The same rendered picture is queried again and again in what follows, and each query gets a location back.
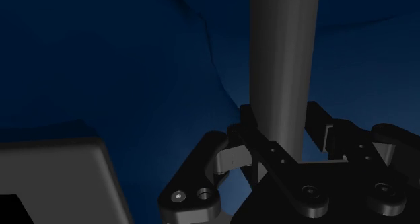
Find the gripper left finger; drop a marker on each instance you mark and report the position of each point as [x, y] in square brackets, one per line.
[282, 161]

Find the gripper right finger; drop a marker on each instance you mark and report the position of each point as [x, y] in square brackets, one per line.
[356, 141]

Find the grey cylinder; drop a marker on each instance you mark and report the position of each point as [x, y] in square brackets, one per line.
[283, 59]

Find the grey flat rounded device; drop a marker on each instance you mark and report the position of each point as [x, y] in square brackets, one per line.
[59, 180]

